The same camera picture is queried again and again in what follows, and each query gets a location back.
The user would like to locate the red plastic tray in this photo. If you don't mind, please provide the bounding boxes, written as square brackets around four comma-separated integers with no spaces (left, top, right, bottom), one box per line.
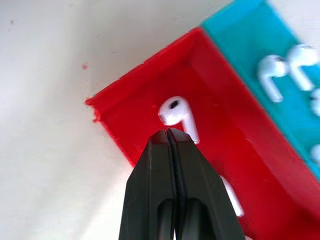
[84,26,320,240]

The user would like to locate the teal plastic tray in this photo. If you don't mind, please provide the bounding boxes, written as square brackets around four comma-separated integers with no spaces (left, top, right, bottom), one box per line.
[199,0,320,181]

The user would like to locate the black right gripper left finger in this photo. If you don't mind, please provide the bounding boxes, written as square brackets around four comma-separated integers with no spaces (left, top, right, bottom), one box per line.
[119,129,177,240]

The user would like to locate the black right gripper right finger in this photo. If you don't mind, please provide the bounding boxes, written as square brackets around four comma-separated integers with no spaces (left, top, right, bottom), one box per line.
[166,128,246,240]

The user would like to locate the white earbud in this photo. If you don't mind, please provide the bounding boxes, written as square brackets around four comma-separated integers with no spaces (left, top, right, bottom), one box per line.
[257,54,288,103]
[218,174,245,217]
[157,95,201,145]
[309,89,320,116]
[287,44,318,91]
[310,144,320,165]

